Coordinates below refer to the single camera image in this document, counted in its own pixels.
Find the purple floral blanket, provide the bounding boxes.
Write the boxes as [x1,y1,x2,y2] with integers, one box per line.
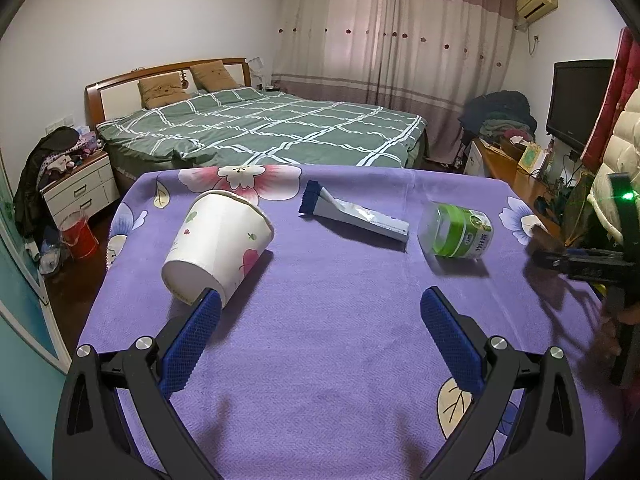
[75,164,626,480]

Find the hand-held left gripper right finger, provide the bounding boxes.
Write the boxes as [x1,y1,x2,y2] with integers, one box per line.
[420,287,587,480]

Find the white puffy jacket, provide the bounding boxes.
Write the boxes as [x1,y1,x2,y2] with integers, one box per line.
[590,110,640,251]

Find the white plastic bag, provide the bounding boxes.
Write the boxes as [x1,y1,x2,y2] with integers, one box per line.
[37,239,66,276]

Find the wooden bed headboard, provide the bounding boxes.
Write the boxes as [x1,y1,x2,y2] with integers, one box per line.
[84,57,251,126]

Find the sliding wardrobe door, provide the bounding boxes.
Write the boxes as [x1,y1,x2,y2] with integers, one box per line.
[0,160,73,376]

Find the green picture card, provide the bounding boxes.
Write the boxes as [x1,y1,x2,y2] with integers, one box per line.
[517,144,543,172]

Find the brown patterned bag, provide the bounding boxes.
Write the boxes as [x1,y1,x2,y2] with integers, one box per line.
[560,172,596,251]

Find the brown pillow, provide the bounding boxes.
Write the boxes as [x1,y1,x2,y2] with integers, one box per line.
[137,72,193,109]
[189,60,240,92]

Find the green checked duvet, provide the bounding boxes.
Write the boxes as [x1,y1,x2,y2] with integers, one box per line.
[95,87,428,168]

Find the person's right hand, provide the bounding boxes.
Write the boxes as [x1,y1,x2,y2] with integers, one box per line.
[596,307,623,361]

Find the black television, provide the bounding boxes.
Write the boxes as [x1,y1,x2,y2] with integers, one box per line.
[545,59,615,153]

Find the red hanging garment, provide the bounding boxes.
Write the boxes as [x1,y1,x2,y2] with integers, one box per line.
[582,27,640,176]

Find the bedside lamp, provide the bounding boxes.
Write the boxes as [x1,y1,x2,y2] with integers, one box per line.
[248,56,266,91]

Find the heap of dark clothes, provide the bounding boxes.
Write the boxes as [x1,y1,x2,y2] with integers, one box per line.
[457,91,538,148]

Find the pink beige curtain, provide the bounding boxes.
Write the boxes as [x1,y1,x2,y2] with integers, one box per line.
[270,0,518,133]

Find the silver blue snack wrapper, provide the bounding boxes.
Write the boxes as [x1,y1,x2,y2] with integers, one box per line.
[299,180,410,251]

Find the red bucket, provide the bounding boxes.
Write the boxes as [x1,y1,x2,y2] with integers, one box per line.
[59,210,100,261]

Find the dark jacket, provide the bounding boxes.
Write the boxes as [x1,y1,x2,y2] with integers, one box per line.
[14,126,81,241]

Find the floral paper cup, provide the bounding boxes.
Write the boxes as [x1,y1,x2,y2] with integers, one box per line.
[161,190,275,309]

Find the clear green-labelled container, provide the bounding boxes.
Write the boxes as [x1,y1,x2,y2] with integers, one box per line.
[417,201,493,262]

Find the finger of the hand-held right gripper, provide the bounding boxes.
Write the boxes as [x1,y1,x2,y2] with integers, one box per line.
[532,247,626,282]

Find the white nightstand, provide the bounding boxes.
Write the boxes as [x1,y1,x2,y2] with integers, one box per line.
[40,152,121,218]

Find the wooden desk with clutter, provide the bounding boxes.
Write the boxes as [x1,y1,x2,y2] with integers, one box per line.
[470,139,566,241]

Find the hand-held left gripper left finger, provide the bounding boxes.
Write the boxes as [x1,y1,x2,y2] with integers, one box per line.
[52,287,223,480]

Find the pile of colourful clothes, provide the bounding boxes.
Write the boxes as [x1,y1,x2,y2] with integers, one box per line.
[42,127,103,176]

